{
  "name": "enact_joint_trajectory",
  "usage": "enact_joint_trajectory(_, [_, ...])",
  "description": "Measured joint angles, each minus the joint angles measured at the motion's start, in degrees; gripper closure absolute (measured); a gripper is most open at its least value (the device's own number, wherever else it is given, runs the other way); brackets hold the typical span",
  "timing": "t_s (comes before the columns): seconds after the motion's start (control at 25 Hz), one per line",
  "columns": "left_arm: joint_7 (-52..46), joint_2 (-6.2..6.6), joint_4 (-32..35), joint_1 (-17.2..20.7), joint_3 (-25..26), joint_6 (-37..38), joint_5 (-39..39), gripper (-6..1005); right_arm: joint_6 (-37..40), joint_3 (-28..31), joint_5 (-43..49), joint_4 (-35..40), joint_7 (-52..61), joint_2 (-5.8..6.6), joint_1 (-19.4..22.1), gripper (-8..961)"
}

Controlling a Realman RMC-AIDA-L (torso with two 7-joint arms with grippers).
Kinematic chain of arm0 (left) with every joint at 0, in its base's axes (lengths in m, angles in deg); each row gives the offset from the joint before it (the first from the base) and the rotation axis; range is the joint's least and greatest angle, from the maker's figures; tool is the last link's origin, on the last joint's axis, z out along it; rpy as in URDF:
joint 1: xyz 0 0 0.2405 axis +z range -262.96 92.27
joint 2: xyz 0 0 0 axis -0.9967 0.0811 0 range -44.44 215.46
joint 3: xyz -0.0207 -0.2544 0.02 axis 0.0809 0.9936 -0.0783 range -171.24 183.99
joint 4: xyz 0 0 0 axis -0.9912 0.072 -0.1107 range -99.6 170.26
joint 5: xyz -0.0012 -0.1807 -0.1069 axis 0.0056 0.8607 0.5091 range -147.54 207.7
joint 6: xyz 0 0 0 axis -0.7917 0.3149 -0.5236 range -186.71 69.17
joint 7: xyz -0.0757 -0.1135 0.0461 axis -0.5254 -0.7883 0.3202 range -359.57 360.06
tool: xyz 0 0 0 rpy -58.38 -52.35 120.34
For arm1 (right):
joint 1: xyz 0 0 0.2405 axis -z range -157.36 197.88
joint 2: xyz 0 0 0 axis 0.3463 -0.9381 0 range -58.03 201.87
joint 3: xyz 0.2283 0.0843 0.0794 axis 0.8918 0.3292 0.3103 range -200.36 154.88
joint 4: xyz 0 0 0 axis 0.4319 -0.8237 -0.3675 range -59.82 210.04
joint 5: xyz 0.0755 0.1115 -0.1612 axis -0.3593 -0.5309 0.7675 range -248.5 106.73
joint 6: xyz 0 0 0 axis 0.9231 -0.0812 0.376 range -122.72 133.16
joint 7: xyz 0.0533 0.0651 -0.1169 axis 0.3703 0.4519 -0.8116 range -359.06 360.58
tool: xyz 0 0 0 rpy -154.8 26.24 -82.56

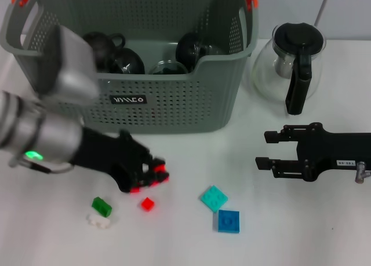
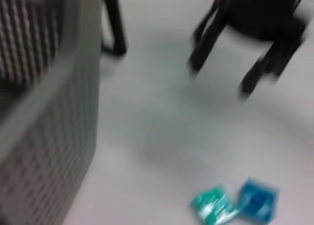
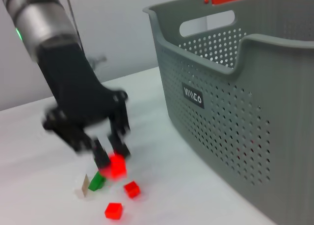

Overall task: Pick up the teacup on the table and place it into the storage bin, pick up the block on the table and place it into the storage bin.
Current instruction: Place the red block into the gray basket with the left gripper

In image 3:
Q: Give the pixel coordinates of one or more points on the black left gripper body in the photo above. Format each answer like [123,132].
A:
[73,92]

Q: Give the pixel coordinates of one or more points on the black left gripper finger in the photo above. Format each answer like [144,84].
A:
[120,132]
[78,141]

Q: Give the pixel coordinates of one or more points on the wide red toy brick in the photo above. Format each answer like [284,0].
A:
[116,168]

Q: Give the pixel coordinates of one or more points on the green toy brick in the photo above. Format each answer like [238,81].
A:
[97,182]

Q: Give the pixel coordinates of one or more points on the grey perforated plastic storage bin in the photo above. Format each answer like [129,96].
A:
[245,112]

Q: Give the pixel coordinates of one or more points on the small red toy brick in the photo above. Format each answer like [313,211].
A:
[132,189]
[113,210]

